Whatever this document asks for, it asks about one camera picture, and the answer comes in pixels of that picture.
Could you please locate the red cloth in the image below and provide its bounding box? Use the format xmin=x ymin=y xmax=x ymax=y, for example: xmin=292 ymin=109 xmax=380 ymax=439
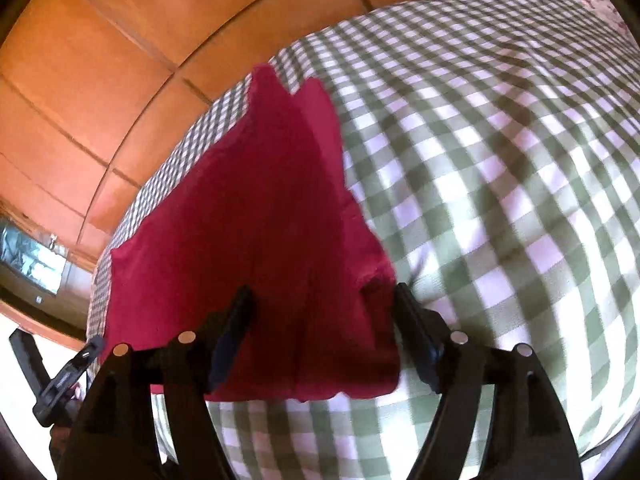
xmin=100 ymin=63 xmax=401 ymax=404

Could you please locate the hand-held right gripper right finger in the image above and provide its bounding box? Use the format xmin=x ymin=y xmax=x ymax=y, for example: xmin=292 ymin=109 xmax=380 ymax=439
xmin=392 ymin=283 xmax=584 ymax=480

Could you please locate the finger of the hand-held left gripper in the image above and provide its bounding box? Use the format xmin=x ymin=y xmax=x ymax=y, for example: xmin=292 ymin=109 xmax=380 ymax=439
xmin=32 ymin=336 xmax=105 ymax=427
xmin=9 ymin=330 xmax=52 ymax=397

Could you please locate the dark glass panel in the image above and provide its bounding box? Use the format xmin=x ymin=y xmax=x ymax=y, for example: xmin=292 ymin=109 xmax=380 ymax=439
xmin=0 ymin=210 xmax=70 ymax=297

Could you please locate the green checked blanket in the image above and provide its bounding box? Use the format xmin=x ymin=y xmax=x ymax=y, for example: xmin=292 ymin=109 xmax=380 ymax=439
xmin=86 ymin=0 xmax=640 ymax=480

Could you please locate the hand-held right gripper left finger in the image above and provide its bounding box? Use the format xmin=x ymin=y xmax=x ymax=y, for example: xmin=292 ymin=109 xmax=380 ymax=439
xmin=59 ymin=285 xmax=257 ymax=480

